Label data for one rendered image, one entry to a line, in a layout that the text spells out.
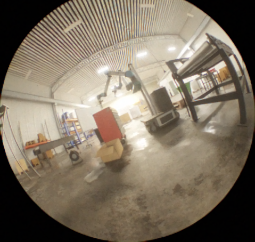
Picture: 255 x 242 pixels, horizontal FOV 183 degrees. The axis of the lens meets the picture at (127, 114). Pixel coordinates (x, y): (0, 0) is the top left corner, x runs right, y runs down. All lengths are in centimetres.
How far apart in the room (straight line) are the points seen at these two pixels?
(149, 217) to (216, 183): 42
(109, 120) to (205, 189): 185
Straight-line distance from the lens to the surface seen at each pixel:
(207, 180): 64
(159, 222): 57
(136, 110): 915
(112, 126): 180
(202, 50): 109
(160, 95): 186
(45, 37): 865
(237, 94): 103
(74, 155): 220
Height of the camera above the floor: 55
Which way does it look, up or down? 2 degrees up
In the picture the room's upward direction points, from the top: 24 degrees counter-clockwise
